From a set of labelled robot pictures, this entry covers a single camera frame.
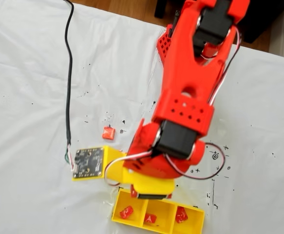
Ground black camera cable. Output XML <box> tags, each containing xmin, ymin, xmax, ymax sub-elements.
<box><xmin>63</xmin><ymin>0</ymin><xmax>77</xmax><ymax>173</ymax></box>

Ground camera board on yellow mount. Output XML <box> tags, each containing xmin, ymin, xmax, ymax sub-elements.
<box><xmin>71</xmin><ymin>145</ymin><xmax>128</xmax><ymax>186</ymax></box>

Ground yellow three-compartment box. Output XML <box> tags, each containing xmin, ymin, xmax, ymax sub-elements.
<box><xmin>111</xmin><ymin>189</ymin><xmax>206</xmax><ymax>234</ymax></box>

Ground white plastic table cover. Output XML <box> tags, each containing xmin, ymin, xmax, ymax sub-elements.
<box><xmin>0</xmin><ymin>0</ymin><xmax>284</xmax><ymax>234</ymax></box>

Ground black table clamp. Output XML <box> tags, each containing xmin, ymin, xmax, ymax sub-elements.
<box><xmin>170</xmin><ymin>9</ymin><xmax>181</xmax><ymax>38</ymax></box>

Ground orange wrapped candy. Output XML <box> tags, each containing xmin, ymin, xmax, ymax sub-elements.
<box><xmin>101</xmin><ymin>125</ymin><xmax>116</xmax><ymax>141</ymax></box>

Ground red cherry candy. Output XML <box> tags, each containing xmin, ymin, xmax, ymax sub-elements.
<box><xmin>118</xmin><ymin>205</ymin><xmax>135</xmax><ymax>219</ymax></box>
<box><xmin>143</xmin><ymin>213</ymin><xmax>158</xmax><ymax>224</ymax></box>
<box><xmin>175</xmin><ymin>206</ymin><xmax>190</xmax><ymax>224</ymax></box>

